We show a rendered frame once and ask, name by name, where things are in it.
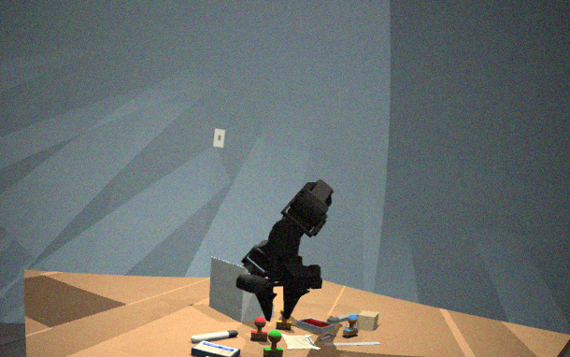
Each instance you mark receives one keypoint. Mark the white marker pen with black cap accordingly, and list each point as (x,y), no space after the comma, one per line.
(214,336)

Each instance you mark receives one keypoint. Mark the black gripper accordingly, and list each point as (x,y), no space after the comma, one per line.
(264,287)

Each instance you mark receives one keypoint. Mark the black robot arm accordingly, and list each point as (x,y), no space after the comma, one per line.
(307,209)

